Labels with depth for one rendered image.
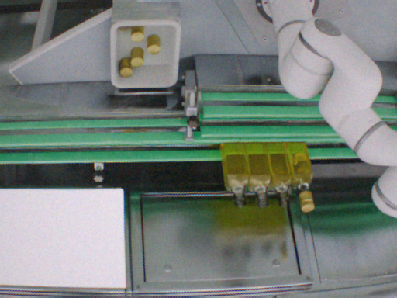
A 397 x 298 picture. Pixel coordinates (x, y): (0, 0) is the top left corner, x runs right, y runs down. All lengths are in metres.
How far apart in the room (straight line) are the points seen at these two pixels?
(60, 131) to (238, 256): 0.57
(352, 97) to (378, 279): 0.70
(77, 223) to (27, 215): 0.15
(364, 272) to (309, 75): 0.70
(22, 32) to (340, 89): 1.44
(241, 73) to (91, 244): 0.60
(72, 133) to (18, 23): 0.83
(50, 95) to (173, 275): 0.60
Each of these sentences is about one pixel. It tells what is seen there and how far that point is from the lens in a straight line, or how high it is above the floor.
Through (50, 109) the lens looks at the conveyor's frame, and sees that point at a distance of 1.65.
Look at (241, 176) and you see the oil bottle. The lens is 1.54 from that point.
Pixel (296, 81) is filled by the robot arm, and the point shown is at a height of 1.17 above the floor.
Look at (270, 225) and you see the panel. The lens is 1.65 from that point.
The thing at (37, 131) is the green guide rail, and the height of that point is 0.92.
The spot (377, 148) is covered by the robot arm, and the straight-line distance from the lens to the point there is 1.11.
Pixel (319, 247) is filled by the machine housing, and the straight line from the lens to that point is 1.68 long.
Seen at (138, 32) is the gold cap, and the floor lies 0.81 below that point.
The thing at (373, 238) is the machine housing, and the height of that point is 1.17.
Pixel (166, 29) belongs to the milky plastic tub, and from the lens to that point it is 1.57.
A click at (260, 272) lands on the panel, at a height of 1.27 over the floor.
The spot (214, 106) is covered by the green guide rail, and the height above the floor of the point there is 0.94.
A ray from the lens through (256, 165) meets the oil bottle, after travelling 1.57.
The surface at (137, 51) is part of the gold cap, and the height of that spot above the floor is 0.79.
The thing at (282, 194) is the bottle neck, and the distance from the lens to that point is 1.54.
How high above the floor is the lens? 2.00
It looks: 40 degrees down
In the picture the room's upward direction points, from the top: 174 degrees clockwise
